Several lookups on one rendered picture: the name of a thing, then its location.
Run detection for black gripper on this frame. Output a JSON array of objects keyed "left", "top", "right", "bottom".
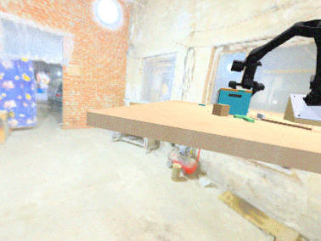
[{"left": 228, "top": 74, "right": 265, "bottom": 98}]

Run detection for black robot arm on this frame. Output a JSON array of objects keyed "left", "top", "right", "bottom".
[{"left": 230, "top": 20, "right": 321, "bottom": 106}]

